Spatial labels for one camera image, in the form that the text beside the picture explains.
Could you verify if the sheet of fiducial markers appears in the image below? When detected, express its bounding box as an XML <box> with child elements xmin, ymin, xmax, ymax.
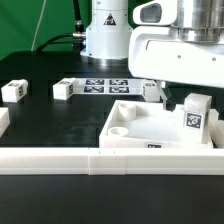
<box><xmin>74</xmin><ymin>78</ymin><xmax>141</xmax><ymax>95</ymax></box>

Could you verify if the white front fence bar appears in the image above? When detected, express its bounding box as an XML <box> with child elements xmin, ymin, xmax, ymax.
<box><xmin>0</xmin><ymin>148</ymin><xmax>224</xmax><ymax>175</ymax></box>

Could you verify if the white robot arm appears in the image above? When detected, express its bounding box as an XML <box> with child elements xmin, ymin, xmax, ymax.
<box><xmin>81</xmin><ymin>0</ymin><xmax>224</xmax><ymax>88</ymax></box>

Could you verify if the white right fence bar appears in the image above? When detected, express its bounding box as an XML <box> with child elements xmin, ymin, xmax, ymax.
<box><xmin>210</xmin><ymin>120</ymin><xmax>224</xmax><ymax>149</ymax></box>

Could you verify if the black cable bundle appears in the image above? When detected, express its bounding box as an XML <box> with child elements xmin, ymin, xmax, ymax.
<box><xmin>35</xmin><ymin>0</ymin><xmax>88</xmax><ymax>54</ymax></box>

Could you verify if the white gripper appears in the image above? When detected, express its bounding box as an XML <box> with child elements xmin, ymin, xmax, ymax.
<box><xmin>128</xmin><ymin>0</ymin><xmax>224</xmax><ymax>112</ymax></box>

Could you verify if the white square tabletop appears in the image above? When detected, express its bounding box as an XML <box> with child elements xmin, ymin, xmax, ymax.
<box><xmin>99</xmin><ymin>100</ymin><xmax>213</xmax><ymax>149</ymax></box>

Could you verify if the white thin cable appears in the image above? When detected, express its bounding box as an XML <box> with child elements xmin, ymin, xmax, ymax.
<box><xmin>31</xmin><ymin>0</ymin><xmax>48</xmax><ymax>52</ymax></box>

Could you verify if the white left fence piece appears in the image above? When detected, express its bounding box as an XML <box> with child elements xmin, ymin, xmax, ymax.
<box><xmin>0</xmin><ymin>107</ymin><xmax>10</xmax><ymax>137</ymax></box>

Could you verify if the white fence bar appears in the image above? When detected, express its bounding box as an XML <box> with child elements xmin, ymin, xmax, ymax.
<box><xmin>0</xmin><ymin>148</ymin><xmax>224</xmax><ymax>175</ymax></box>
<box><xmin>210</xmin><ymin>120</ymin><xmax>224</xmax><ymax>149</ymax></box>

